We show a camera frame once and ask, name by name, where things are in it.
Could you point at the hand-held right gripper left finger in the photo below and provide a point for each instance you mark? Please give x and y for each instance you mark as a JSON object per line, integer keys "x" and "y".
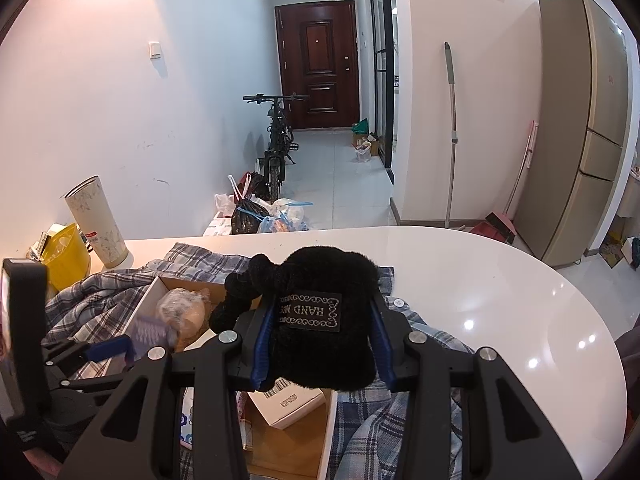
{"x": 262, "y": 355}

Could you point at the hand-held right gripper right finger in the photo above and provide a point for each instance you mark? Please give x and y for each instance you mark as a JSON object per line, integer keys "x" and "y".
{"x": 382, "y": 355}

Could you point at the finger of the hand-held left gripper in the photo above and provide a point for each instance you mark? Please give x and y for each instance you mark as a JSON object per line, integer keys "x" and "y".
{"x": 85, "y": 384}
{"x": 107, "y": 349}

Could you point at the purple box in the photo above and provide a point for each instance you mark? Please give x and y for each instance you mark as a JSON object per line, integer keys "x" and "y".
{"x": 149, "y": 332}

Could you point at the small white box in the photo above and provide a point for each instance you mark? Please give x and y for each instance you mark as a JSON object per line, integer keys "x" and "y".
{"x": 295, "y": 407}

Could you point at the black knitted pouch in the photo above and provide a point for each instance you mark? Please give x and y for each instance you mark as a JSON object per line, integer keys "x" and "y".
{"x": 320, "y": 280}

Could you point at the shallow cardboard box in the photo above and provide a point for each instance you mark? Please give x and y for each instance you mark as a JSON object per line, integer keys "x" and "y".
{"x": 280, "y": 452}

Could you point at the plastic-wrapped round item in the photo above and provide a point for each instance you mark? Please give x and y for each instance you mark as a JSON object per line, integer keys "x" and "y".
{"x": 185, "y": 312}

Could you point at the blue plaid cloth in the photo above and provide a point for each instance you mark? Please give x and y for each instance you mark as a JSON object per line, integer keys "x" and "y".
{"x": 370, "y": 440}

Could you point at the yellow plastic container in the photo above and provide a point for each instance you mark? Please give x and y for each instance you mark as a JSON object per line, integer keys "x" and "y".
{"x": 67, "y": 260}

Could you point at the pile of small cartons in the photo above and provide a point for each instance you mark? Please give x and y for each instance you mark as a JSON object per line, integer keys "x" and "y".
{"x": 42, "y": 245}

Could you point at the white speckled tumbler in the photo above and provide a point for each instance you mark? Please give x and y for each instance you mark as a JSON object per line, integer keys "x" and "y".
{"x": 97, "y": 225}

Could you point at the black plastic bag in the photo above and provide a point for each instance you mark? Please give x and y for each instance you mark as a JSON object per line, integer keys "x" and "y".
{"x": 247, "y": 220}

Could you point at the blue and white bag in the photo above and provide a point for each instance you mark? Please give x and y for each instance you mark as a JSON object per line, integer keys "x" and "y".
{"x": 285, "y": 217}

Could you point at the white plastic bag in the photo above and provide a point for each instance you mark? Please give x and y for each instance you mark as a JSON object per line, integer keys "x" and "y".
{"x": 225, "y": 205}

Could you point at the red bag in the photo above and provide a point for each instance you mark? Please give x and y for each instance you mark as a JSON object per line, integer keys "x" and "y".
{"x": 247, "y": 187}

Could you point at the pink broom with dustpan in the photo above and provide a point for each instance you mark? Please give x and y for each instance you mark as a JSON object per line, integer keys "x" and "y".
{"x": 495, "y": 227}

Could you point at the black bicycle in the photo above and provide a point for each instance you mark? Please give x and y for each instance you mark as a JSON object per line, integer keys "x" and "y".
{"x": 276, "y": 150}

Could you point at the cardboard box by door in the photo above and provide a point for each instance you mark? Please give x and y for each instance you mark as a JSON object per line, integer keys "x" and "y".
{"x": 365, "y": 147}

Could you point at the green bag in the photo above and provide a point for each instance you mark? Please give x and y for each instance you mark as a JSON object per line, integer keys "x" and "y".
{"x": 361, "y": 126}

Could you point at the person's dark clothing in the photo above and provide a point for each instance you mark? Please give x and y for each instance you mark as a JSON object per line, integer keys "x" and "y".
{"x": 629, "y": 380}

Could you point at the beige refrigerator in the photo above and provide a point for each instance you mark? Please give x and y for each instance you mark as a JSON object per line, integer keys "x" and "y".
{"x": 565, "y": 135}

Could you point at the black framed glass door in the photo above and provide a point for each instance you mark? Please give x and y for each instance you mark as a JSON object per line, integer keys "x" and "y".
{"x": 382, "y": 60}

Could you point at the dark wooden door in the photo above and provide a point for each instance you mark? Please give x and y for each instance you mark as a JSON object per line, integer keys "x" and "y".
{"x": 317, "y": 65}

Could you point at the white wall switch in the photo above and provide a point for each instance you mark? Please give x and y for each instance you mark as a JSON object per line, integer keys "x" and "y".
{"x": 155, "y": 50}

